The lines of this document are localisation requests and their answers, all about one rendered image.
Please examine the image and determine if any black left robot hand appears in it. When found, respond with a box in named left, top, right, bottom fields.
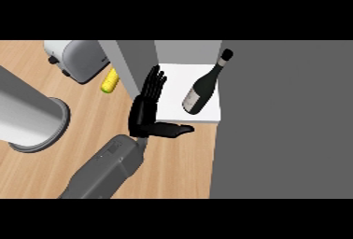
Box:
left=128, top=64, right=197, bottom=139

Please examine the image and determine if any grey open cabinet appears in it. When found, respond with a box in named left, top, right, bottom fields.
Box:
left=97, top=39, right=224, bottom=124

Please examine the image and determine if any dark wine bottle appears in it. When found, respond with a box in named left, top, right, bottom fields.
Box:
left=181, top=48, right=236, bottom=116

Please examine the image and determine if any large dark grey cabinet door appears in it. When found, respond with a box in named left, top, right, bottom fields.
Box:
left=209, top=39, right=353, bottom=200

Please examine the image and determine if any yellow corn cob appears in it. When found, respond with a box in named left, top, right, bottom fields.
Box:
left=100, top=67, right=122, bottom=94

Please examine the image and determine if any silver toaster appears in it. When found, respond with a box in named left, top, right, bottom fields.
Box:
left=44, top=39, right=113, bottom=85

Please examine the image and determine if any grey cylindrical appliance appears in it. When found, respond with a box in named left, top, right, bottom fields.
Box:
left=0, top=64, right=73, bottom=154

